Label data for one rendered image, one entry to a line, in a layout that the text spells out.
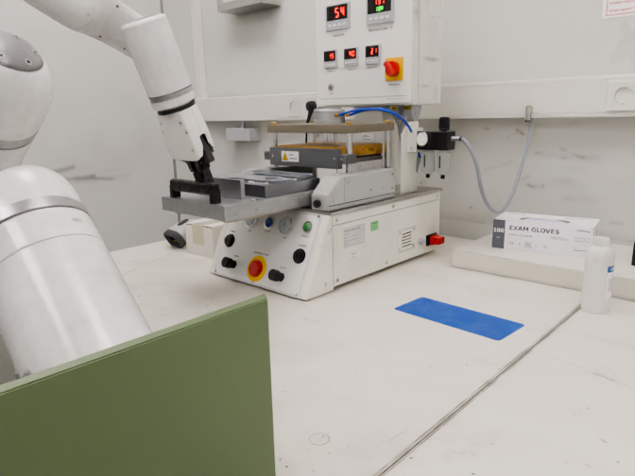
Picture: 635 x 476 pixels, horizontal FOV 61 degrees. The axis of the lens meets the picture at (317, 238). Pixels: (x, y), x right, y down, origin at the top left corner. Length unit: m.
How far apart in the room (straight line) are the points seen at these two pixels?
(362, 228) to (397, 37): 0.49
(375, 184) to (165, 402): 0.91
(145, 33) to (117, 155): 1.65
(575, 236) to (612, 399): 0.60
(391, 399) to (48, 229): 0.49
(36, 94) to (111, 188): 2.00
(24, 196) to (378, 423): 0.48
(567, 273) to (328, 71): 0.81
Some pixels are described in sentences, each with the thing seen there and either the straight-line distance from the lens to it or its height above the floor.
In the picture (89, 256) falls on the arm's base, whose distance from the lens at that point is 0.56.
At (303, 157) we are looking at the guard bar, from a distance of 1.31.
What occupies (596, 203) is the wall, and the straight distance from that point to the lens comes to 1.59.
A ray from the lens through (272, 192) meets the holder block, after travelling 1.12.
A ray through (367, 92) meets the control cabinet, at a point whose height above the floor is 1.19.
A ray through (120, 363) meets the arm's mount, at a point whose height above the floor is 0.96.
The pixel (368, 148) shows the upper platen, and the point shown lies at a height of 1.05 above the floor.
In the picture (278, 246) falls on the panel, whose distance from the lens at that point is 1.22.
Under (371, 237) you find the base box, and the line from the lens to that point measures 1.28.
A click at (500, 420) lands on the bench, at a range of 0.76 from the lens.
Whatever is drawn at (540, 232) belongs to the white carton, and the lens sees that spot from 1.40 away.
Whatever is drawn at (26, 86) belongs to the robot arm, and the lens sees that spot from 0.66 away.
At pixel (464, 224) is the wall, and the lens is 1.74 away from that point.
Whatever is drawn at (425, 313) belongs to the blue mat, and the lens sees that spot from 1.09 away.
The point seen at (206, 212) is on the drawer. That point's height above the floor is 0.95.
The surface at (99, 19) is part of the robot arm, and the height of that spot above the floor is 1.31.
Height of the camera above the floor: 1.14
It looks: 13 degrees down
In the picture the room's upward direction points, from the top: 1 degrees counter-clockwise
